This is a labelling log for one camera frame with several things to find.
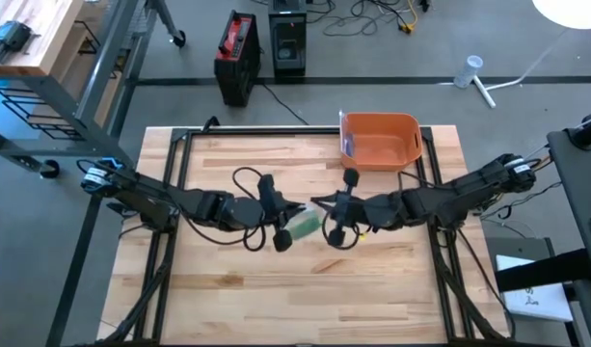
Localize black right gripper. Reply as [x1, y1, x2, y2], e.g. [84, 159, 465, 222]
[309, 167, 408, 248]

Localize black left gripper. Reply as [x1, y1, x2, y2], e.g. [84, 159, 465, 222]
[255, 173, 308, 254]

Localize green elastic bandage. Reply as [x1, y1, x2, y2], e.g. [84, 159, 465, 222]
[288, 210, 323, 241]

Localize orange plastic basket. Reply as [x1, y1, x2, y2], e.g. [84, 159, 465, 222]
[338, 112, 423, 173]

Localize red and black case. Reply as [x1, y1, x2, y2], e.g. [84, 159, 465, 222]
[213, 9, 262, 108]

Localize black computer tower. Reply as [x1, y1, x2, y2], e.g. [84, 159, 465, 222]
[268, 0, 309, 81]

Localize white cylinder container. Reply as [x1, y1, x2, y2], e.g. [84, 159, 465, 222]
[452, 54, 484, 90]

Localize white printed box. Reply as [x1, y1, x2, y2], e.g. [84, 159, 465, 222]
[496, 254, 576, 323]

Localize black equipment stand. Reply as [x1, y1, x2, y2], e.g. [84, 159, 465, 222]
[495, 113, 591, 347]

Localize wheeled wooden-top cart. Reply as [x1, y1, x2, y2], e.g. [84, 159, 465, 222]
[0, 0, 188, 180]

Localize white floor lamp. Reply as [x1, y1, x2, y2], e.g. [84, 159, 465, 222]
[437, 0, 591, 110]

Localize black handheld device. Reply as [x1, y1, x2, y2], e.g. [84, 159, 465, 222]
[0, 19, 39, 65]

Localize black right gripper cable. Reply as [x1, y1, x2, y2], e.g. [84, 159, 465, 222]
[320, 171, 436, 252]

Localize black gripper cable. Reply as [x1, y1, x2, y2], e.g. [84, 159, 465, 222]
[178, 166, 268, 253]
[320, 171, 436, 252]

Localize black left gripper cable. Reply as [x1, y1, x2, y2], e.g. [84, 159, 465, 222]
[178, 166, 268, 253]

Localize black aluminium table frame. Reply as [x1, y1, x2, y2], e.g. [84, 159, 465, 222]
[77, 125, 518, 347]

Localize black floor cable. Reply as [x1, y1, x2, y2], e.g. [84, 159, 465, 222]
[259, 82, 310, 127]

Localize black frame corner cable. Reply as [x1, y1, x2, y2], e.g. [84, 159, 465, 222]
[201, 115, 223, 134]

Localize tangled floor cables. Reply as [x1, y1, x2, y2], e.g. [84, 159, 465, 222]
[307, 0, 434, 39]

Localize black wire rack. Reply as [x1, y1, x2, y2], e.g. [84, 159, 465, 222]
[0, 18, 121, 142]

